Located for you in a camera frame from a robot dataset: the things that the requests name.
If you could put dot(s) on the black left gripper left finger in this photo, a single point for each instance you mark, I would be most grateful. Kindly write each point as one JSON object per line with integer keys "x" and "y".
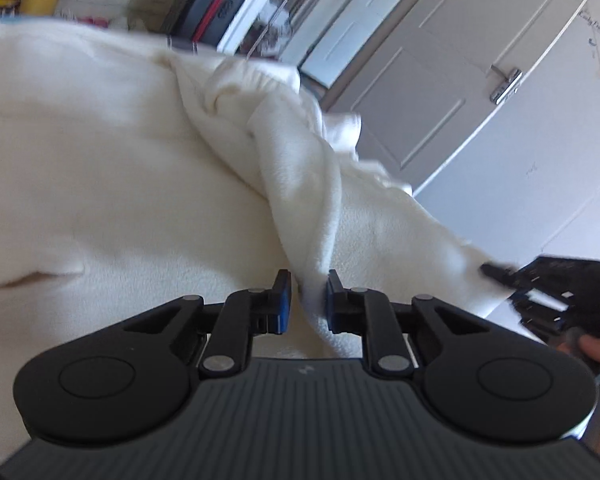
{"x": 130, "y": 378}

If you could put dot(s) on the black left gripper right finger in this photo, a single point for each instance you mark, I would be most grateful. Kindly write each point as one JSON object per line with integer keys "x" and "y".
{"x": 479, "y": 378}

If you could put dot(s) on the white fleece zip jacket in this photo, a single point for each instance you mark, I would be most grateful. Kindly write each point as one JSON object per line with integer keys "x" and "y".
{"x": 132, "y": 174}

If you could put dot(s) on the white room door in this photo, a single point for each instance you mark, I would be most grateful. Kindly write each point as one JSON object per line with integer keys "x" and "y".
{"x": 441, "y": 74}

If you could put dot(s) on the black red suitcase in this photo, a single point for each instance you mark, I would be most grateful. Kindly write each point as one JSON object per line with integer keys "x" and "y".
{"x": 204, "y": 21}

